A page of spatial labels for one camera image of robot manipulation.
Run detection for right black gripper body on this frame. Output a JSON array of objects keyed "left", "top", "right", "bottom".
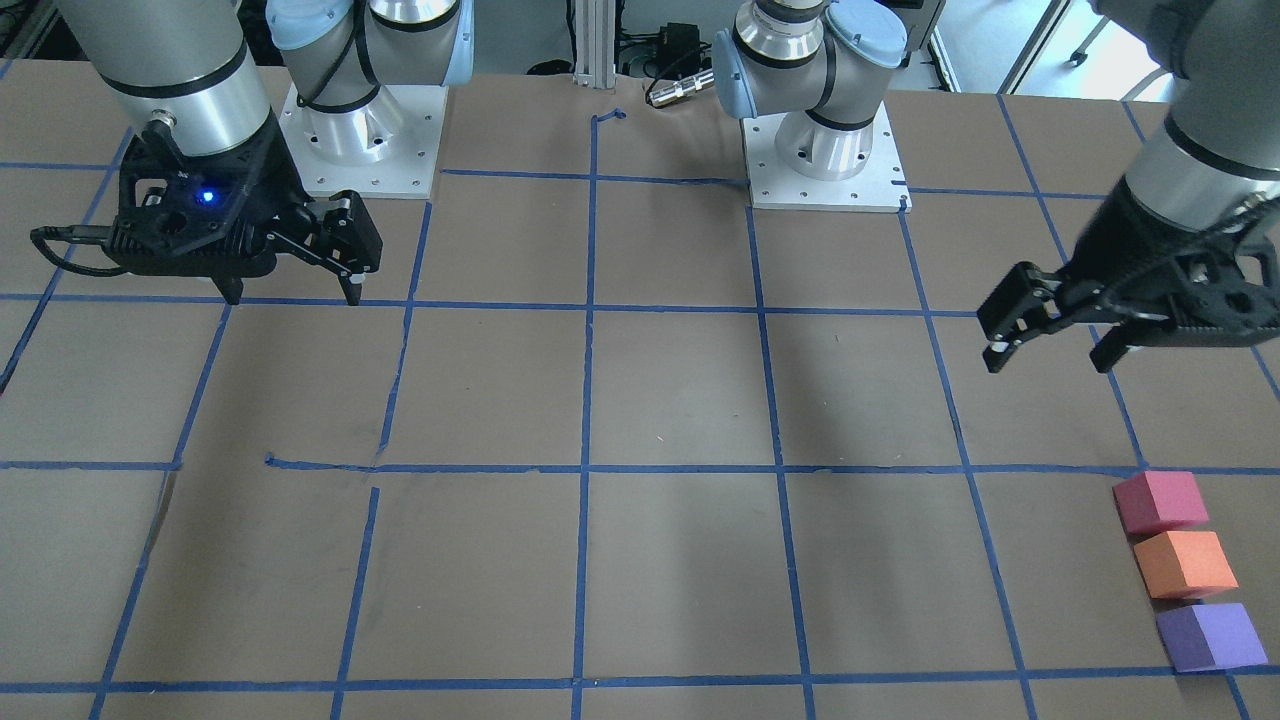
[{"left": 105, "top": 114, "right": 308, "bottom": 278}]

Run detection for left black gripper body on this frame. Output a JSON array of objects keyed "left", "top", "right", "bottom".
[{"left": 1060, "top": 179, "right": 1277, "bottom": 347}]

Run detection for orange foam cube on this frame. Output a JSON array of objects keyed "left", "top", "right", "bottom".
[{"left": 1133, "top": 530, "right": 1239, "bottom": 600}]

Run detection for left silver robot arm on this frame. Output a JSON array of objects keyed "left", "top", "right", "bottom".
[{"left": 710, "top": 1, "right": 1277, "bottom": 373}]

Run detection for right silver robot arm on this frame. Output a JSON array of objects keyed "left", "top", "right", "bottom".
[{"left": 29, "top": 1, "right": 475, "bottom": 306}]

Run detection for pink foam cube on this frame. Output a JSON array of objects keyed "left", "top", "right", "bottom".
[{"left": 1112, "top": 469, "right": 1210, "bottom": 536}]

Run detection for purple foam cube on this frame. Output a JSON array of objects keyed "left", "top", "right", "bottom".
[{"left": 1155, "top": 603, "right": 1268, "bottom": 673}]

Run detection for brown paper mat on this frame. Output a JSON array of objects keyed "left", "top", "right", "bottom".
[{"left": 3, "top": 61, "right": 1277, "bottom": 719}]

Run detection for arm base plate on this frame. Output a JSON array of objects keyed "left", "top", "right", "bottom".
[
  {"left": 741, "top": 105, "right": 913, "bottom": 213},
  {"left": 279, "top": 85, "right": 449, "bottom": 200}
]

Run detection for aluminium frame post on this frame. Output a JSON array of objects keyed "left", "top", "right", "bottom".
[{"left": 570, "top": 0, "right": 618, "bottom": 91}]

